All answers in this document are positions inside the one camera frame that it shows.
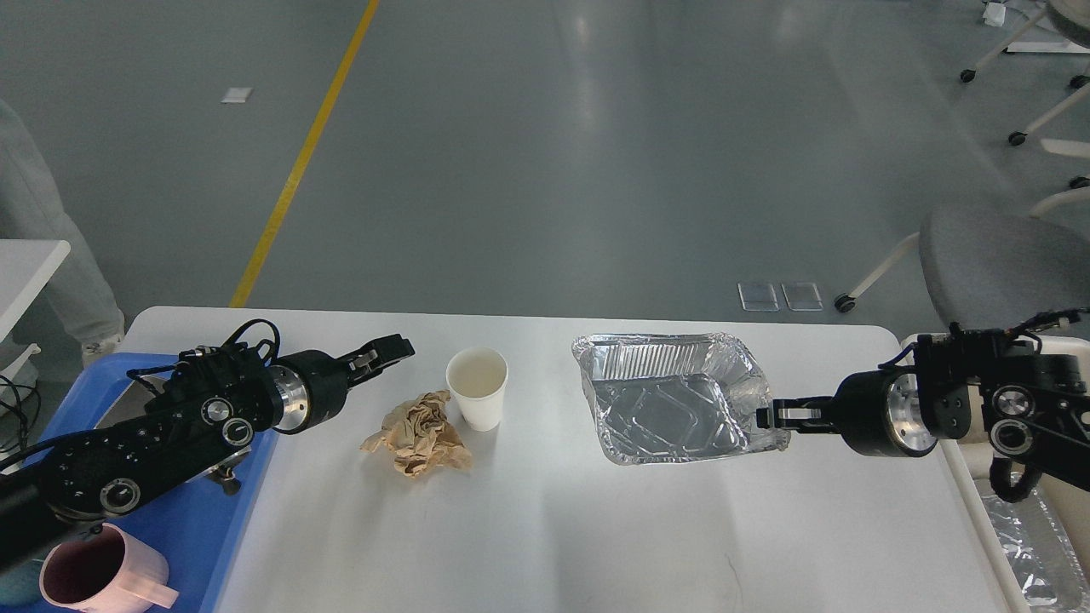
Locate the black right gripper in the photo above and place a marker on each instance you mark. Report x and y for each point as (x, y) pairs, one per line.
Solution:
(877, 414)

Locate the white paper cup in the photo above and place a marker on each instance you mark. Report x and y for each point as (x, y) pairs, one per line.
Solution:
(477, 378)

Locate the foil tray in bin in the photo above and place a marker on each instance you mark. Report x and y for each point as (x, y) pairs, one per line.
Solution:
(1036, 545)

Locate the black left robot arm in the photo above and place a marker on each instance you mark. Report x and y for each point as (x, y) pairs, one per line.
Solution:
(206, 407)

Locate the stainless steel rectangular tray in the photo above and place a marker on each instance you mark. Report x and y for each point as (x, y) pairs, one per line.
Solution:
(132, 401)

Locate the aluminium foil tray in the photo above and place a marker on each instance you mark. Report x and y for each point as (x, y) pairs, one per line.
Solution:
(675, 398)

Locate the pink plastic mug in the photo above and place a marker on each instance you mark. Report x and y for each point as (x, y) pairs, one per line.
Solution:
(110, 572)

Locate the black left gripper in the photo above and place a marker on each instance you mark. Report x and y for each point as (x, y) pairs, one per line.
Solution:
(313, 385)

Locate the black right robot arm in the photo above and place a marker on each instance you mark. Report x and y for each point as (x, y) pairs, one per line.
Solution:
(1033, 405)

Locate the cream plastic bin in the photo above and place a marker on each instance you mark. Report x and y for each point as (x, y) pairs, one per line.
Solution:
(1068, 504)

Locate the blue plastic tray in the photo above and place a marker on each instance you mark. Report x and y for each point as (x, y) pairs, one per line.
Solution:
(196, 527)

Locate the brown paper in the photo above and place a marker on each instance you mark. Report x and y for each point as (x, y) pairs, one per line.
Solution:
(420, 438)

